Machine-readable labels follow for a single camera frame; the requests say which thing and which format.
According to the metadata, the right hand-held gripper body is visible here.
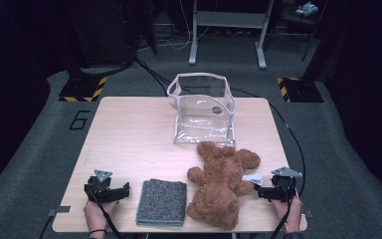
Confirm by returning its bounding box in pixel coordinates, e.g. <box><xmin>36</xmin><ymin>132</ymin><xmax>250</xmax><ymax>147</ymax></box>
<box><xmin>271</xmin><ymin>166</ymin><xmax>303</xmax><ymax>203</ymax></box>

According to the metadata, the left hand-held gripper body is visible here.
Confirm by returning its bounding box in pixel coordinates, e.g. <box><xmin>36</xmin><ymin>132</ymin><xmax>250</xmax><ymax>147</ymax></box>
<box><xmin>84</xmin><ymin>169</ymin><xmax>115</xmax><ymax>204</ymax></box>

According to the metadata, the grey towel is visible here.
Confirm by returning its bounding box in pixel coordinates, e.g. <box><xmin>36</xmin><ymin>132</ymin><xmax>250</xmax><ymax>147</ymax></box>
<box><xmin>135</xmin><ymin>178</ymin><xmax>188</xmax><ymax>228</ymax></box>

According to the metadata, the brown teddy bear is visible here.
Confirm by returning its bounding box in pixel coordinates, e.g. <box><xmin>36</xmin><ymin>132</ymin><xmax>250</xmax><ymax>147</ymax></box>
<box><xmin>185</xmin><ymin>140</ymin><xmax>265</xmax><ymax>232</ymax></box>

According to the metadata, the clear plastic bag white trim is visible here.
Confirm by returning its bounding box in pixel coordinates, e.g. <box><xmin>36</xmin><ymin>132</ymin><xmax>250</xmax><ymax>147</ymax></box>
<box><xmin>166</xmin><ymin>72</ymin><xmax>237</xmax><ymax>148</ymax></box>

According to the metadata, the person's left hand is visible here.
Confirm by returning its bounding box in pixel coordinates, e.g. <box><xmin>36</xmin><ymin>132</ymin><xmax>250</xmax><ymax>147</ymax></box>
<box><xmin>83</xmin><ymin>200</ymin><xmax>117</xmax><ymax>233</ymax></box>

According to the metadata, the person's right hand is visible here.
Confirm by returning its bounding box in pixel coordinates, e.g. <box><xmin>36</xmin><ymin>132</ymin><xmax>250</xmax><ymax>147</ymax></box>
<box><xmin>272</xmin><ymin>195</ymin><xmax>303</xmax><ymax>233</ymax></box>

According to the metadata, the black base yellow striped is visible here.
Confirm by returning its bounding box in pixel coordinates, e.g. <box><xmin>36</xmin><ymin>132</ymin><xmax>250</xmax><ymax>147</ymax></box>
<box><xmin>277</xmin><ymin>77</ymin><xmax>325</xmax><ymax>104</ymax></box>
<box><xmin>58</xmin><ymin>77</ymin><xmax>108</xmax><ymax>103</ymax></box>

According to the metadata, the dark curtain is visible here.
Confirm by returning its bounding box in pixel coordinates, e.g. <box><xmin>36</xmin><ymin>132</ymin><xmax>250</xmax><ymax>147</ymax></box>
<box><xmin>324</xmin><ymin>0</ymin><xmax>382</xmax><ymax>220</ymax></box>
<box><xmin>0</xmin><ymin>0</ymin><xmax>53</xmax><ymax>203</ymax></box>

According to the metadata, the black cabinet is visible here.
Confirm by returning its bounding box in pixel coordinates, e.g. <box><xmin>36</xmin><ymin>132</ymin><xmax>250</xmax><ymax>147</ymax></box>
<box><xmin>63</xmin><ymin>0</ymin><xmax>137</xmax><ymax>68</ymax></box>

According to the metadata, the dark shelf cart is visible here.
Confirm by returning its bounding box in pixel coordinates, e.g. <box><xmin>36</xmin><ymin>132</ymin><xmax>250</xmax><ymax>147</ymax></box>
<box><xmin>278</xmin><ymin>0</ymin><xmax>327</xmax><ymax>63</ymax></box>

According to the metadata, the white metal stand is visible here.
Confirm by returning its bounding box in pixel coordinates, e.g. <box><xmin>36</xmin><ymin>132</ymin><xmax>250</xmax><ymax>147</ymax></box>
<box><xmin>188</xmin><ymin>0</ymin><xmax>276</xmax><ymax>70</ymax></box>

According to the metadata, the blue and white packet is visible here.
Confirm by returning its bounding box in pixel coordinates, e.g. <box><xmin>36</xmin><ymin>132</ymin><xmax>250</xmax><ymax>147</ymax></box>
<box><xmin>294</xmin><ymin>1</ymin><xmax>320</xmax><ymax>18</ymax></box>

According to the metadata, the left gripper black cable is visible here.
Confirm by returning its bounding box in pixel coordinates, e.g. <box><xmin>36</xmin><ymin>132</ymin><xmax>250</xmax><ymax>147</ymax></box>
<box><xmin>88</xmin><ymin>185</ymin><xmax>124</xmax><ymax>239</ymax></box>

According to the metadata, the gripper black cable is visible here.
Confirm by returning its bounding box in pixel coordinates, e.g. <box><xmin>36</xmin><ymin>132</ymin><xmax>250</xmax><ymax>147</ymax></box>
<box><xmin>88</xmin><ymin>185</ymin><xmax>124</xmax><ymax>239</ymax></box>
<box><xmin>270</xmin><ymin>178</ymin><xmax>296</xmax><ymax>239</ymax></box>

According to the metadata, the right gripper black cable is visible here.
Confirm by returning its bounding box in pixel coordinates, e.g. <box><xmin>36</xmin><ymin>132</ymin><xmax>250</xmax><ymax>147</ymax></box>
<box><xmin>270</xmin><ymin>178</ymin><xmax>296</xmax><ymax>239</ymax></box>

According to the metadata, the thin black cable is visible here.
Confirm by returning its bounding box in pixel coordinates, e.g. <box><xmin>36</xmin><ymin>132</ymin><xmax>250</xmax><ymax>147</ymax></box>
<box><xmin>39</xmin><ymin>215</ymin><xmax>55</xmax><ymax>239</ymax></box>

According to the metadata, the short black floor cable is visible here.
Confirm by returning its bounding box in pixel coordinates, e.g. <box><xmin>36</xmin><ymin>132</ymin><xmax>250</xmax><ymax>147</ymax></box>
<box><xmin>134</xmin><ymin>58</ymin><xmax>168</xmax><ymax>98</ymax></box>

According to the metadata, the white floor cable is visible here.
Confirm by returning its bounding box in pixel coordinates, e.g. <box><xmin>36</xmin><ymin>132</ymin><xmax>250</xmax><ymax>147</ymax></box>
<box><xmin>157</xmin><ymin>0</ymin><xmax>210</xmax><ymax>52</ymax></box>

